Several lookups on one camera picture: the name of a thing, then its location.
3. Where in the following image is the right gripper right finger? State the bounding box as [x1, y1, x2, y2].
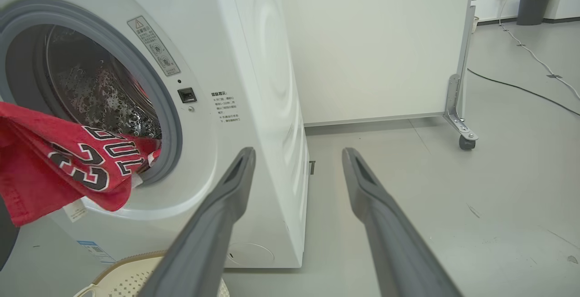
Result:
[342, 147, 463, 297]

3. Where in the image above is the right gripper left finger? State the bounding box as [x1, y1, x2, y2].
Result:
[138, 147, 257, 297]

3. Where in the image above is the red basketball jersey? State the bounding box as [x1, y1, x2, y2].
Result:
[0, 101, 162, 227]

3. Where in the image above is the black washing machine door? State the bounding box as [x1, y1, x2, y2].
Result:
[0, 197, 21, 270]

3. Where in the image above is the cream perforated laundry basket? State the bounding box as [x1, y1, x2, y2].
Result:
[75, 251, 231, 297]

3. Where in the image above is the white front-load washing machine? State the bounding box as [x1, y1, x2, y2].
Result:
[0, 0, 311, 270]

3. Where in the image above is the blue energy label sticker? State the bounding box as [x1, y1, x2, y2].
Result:
[76, 240, 116, 263]

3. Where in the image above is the white partition panel with caster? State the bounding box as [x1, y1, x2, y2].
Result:
[276, 0, 481, 150]

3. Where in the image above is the dark grey trash bin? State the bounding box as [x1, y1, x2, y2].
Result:
[517, 0, 553, 26]

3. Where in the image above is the black floor cable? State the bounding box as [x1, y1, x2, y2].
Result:
[467, 67, 580, 117]

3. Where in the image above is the white floor cable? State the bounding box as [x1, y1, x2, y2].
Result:
[498, 0, 580, 101]

